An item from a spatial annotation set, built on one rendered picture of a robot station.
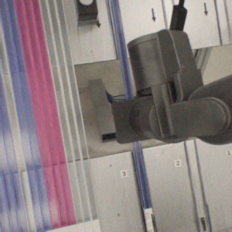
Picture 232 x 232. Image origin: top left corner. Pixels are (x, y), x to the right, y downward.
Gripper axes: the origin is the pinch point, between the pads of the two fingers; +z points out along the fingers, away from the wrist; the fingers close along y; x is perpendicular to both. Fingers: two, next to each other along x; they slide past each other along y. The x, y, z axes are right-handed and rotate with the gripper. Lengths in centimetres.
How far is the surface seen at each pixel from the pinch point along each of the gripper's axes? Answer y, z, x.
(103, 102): 0.6, 37.2, -5.2
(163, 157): -5.0, 0.9, 8.7
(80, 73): 5, 57, -19
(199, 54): -32.1, 30.4, -16.0
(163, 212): -3.3, 0.8, 19.3
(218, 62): -114, 149, -28
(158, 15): -8.4, 1.1, -19.1
